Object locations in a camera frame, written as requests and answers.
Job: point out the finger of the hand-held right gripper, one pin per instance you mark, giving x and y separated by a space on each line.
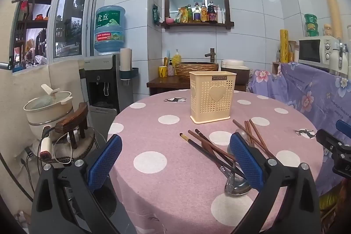
345 128
330 140

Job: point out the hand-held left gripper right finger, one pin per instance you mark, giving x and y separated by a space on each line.
245 162

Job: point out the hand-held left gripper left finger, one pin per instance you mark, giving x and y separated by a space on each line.
105 162

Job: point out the slim silver spoon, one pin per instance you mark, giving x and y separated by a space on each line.
244 136

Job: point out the metal soup spoon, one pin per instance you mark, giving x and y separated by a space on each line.
237 188

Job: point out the dark brown chopstick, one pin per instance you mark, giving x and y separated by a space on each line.
204 137

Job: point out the cream plastic utensil holder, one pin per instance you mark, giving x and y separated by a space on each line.
212 102

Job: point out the purple floral cloth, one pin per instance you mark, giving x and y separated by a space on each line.
315 91

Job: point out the small dark wooden chair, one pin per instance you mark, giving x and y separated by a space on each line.
74 118

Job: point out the pink polka dot tablecloth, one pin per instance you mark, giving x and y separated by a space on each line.
164 182

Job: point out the cream pot with glass lid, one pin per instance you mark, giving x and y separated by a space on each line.
46 110

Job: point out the grey water dispenser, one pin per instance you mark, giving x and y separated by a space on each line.
104 77

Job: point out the white microwave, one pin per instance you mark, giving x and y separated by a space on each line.
309 50

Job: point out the brown and cream rice cooker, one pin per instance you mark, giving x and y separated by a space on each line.
238 72

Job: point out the dark wooden counter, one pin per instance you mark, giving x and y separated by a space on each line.
167 84

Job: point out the green instant noodle cup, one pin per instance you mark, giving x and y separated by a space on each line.
312 33
311 26
310 18

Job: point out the yellow gold-print roll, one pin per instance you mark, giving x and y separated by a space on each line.
284 44

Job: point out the paper cup tube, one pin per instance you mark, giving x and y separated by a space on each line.
126 58

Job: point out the yellow mug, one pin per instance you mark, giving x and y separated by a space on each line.
162 71

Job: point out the woven basin sink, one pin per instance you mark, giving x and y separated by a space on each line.
186 71

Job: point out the bronze faucet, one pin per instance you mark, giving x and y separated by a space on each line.
211 54

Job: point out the small floral bottle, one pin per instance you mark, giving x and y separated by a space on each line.
170 69

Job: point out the tall pale yellow roll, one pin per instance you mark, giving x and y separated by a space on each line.
333 9

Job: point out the yellow soap pump bottle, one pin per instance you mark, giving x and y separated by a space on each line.
176 60

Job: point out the blue water jug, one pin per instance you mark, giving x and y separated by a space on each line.
109 28

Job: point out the sliding window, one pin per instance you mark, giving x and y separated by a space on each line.
71 20

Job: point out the wooden framed mirror shelf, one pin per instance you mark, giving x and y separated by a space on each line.
164 25

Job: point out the white slim bottle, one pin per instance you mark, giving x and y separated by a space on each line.
220 14

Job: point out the large soy sauce bottle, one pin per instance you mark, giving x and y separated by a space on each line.
211 14

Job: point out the amber sauce bottle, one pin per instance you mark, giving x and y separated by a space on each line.
204 14

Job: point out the dark sauce bottle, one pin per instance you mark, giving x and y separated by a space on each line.
197 14

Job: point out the pink small bowl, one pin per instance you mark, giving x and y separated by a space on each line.
169 20

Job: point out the green hanging packet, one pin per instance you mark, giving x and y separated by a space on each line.
155 14

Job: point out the yellow oil bottle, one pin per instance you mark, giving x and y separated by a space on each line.
188 14

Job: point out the yellow green snack packet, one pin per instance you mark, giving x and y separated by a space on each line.
180 16

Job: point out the teal wall holder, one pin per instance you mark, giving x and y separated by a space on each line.
133 72

